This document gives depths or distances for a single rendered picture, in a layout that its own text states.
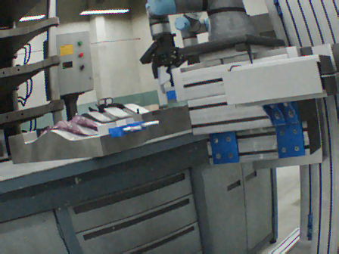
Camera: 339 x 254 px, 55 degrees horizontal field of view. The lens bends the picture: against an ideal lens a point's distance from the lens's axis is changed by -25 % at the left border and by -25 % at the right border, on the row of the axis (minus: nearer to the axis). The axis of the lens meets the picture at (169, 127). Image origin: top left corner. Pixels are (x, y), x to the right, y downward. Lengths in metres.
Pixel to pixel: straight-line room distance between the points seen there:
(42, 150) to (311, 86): 0.91
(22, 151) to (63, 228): 0.39
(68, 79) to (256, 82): 1.60
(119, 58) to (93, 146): 9.37
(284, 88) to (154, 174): 0.74
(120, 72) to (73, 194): 9.31
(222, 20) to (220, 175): 0.84
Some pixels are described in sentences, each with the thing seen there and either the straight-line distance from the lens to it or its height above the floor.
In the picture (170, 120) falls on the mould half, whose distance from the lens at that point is 1.49.
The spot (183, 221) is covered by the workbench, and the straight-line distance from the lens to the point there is 1.52.
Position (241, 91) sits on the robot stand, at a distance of 0.83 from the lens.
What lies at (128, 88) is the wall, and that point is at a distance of 10.50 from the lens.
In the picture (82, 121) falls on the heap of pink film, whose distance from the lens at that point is 1.38.
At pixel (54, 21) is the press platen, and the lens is 2.12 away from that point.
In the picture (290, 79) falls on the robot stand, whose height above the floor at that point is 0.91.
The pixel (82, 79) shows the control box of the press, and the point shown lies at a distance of 2.33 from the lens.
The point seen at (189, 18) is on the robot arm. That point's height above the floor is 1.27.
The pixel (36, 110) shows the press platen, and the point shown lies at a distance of 2.05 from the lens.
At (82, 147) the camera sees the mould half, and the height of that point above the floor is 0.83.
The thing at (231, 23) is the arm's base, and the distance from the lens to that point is 1.00.
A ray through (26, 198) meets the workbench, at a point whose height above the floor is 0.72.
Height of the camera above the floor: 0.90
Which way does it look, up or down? 3 degrees down
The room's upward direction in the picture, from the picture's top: 10 degrees counter-clockwise
